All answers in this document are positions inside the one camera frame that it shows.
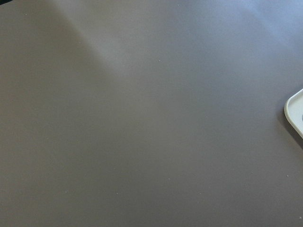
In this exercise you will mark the white rabbit tray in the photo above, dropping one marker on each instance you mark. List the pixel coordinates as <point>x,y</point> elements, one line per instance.
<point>293,111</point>

